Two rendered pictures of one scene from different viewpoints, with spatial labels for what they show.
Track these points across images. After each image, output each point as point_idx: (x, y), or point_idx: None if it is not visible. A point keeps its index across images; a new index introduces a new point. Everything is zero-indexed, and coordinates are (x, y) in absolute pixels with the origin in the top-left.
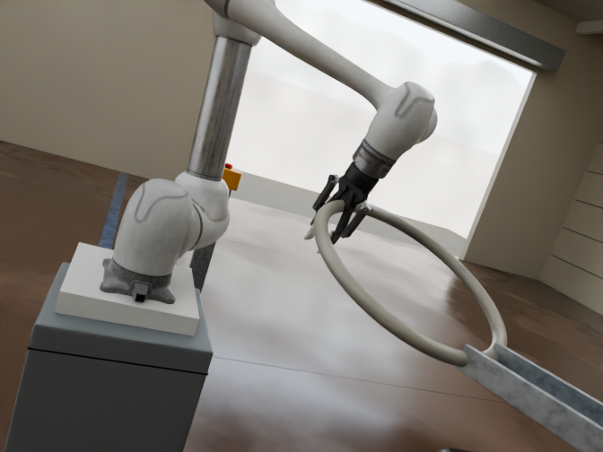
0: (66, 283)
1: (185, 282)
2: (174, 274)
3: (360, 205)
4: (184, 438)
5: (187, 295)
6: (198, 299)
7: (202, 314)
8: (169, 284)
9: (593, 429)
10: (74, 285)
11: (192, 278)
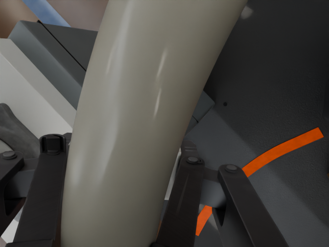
0: (6, 238)
1: (22, 94)
2: (0, 89)
3: (172, 135)
4: (184, 137)
5: (53, 125)
6: (46, 58)
7: (80, 92)
8: (33, 153)
9: None
10: (10, 235)
11: (12, 67)
